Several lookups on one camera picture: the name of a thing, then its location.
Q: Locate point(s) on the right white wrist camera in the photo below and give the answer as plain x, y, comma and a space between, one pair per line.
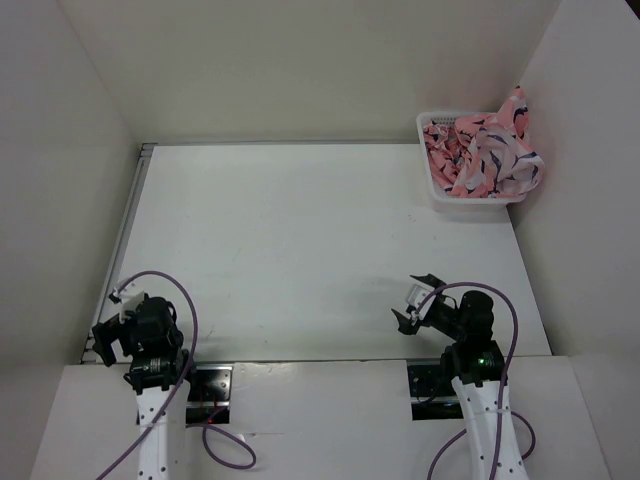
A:
419, 301

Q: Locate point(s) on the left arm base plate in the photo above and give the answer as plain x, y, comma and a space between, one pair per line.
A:
210, 395

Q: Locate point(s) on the white plastic basket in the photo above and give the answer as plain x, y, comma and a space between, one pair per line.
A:
441, 201

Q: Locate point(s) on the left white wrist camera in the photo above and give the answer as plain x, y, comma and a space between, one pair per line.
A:
126, 295

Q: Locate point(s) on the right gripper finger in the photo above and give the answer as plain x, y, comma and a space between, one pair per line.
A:
429, 281
407, 325

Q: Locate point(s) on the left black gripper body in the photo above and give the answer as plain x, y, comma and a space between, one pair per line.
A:
131, 334

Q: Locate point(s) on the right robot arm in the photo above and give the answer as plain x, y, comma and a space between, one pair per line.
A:
475, 368

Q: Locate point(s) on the pink shark print shorts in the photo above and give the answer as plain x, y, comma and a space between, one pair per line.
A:
484, 155

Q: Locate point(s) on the aluminium table edge rail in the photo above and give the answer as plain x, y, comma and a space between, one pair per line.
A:
114, 265

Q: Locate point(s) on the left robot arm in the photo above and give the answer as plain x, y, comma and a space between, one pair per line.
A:
161, 394

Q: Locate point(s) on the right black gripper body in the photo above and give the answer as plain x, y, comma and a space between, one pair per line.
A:
445, 319

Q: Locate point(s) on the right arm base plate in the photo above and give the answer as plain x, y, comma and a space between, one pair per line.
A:
431, 397

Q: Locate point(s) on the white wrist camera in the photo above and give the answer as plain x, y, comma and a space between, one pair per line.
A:
126, 295
419, 301

